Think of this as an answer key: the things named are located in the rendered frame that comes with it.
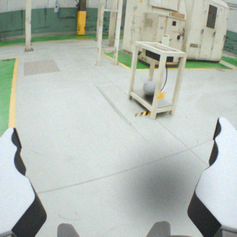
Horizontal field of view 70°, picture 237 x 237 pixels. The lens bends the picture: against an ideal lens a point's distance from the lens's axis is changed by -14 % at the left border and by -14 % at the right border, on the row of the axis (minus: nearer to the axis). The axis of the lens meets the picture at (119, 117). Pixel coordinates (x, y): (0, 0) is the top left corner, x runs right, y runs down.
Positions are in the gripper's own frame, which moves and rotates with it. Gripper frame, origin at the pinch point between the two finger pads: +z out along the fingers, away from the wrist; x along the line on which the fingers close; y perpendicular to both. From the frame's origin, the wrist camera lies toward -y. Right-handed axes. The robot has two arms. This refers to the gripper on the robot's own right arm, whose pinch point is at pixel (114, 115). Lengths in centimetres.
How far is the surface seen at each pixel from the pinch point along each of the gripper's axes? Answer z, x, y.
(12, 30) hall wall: 837, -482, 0
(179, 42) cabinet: 442, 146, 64
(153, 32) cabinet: 414, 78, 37
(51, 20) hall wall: 920, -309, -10
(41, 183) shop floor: 78, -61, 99
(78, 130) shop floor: 151, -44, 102
